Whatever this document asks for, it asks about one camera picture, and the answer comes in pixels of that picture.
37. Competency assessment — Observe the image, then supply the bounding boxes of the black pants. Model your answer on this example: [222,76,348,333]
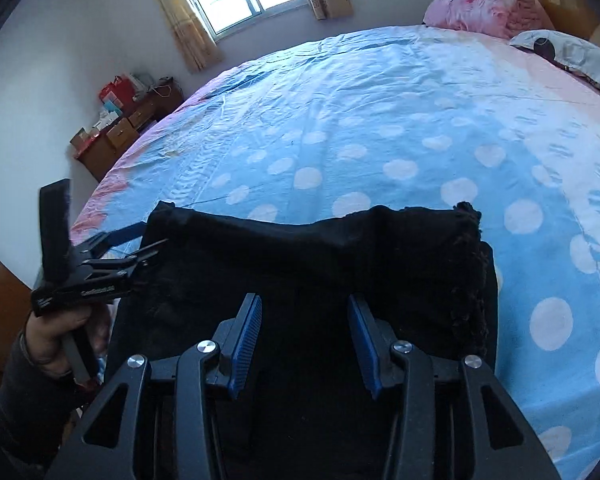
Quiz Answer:
[106,203,498,479]

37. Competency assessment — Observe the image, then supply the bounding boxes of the dark sleeve left forearm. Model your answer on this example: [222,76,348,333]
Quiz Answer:
[0,334,92,479]

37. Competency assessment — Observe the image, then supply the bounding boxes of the left hand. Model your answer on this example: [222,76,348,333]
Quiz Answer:
[24,304,111,377]

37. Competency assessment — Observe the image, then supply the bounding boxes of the wooden desk with drawers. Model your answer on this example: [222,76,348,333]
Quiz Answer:
[73,77,184,182]

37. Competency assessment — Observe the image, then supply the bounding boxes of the cardboard box on desk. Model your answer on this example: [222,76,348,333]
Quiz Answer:
[70,128,91,151]

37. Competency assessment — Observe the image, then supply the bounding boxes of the red gift bag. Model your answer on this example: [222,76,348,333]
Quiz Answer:
[98,75,136,113]

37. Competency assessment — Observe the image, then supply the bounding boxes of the beige left curtain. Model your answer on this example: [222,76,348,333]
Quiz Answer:
[157,0,222,73]

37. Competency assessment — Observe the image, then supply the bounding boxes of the blue pink polka-dot bedsheet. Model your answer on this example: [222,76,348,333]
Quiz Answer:
[71,26,600,479]

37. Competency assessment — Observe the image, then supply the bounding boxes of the grey patterned pillow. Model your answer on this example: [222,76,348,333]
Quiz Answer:
[509,29,600,91]

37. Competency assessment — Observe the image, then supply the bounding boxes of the pink floral folded blanket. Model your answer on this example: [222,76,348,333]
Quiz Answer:
[422,0,554,40]

